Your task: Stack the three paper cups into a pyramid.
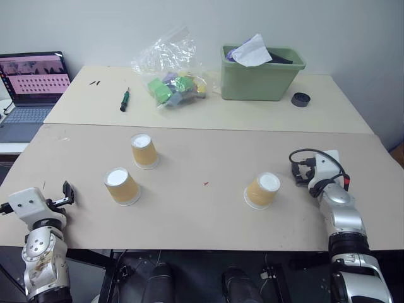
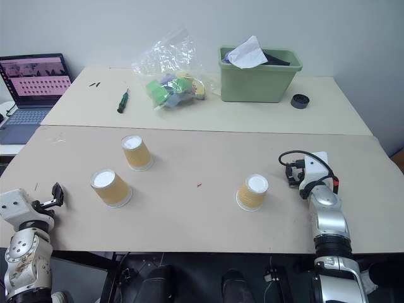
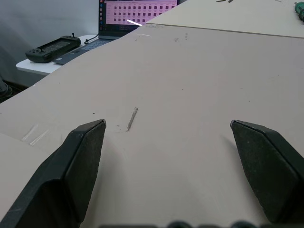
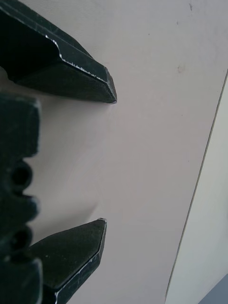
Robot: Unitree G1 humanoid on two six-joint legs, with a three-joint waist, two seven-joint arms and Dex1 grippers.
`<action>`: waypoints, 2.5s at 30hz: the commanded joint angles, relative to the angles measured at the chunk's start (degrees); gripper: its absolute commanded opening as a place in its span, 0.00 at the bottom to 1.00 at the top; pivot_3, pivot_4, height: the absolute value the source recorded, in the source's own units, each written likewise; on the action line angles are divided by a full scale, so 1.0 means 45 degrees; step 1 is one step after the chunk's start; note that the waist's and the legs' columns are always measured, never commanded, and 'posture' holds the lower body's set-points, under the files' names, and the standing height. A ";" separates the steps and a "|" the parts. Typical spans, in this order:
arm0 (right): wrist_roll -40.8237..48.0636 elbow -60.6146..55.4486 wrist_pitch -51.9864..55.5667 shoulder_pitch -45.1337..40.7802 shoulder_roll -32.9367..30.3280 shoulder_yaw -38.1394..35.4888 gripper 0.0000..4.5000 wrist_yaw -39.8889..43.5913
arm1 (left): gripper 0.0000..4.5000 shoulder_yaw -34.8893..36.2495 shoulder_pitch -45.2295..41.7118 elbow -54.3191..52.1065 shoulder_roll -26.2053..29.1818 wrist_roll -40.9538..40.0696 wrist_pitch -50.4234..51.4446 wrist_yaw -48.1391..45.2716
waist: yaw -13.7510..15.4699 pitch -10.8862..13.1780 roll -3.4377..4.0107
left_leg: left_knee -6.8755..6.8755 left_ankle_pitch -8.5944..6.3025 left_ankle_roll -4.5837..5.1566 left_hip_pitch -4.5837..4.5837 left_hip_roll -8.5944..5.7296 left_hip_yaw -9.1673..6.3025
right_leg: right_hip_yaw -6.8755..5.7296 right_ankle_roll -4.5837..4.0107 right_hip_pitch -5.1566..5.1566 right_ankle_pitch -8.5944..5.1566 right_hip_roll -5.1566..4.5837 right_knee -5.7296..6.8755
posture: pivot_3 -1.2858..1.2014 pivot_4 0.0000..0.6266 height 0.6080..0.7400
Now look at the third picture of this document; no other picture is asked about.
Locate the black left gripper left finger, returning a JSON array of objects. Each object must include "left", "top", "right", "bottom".
[{"left": 0, "top": 119, "right": 107, "bottom": 228}]

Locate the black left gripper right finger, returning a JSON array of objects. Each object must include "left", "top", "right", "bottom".
[{"left": 230, "top": 120, "right": 304, "bottom": 224}]

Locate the white side table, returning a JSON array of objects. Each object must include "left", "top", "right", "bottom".
[{"left": 16, "top": 35, "right": 99, "bottom": 77}]

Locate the black handheld remote controller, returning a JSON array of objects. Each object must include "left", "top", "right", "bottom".
[{"left": 25, "top": 32, "right": 82, "bottom": 63}]

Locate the grey open laptop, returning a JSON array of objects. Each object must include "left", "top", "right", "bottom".
[{"left": 52, "top": 0, "right": 178, "bottom": 66}]

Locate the black cable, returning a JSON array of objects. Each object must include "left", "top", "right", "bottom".
[{"left": 84, "top": 33, "right": 99, "bottom": 45}]

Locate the green tool handle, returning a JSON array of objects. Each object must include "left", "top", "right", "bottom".
[{"left": 293, "top": 1, "right": 304, "bottom": 24}]

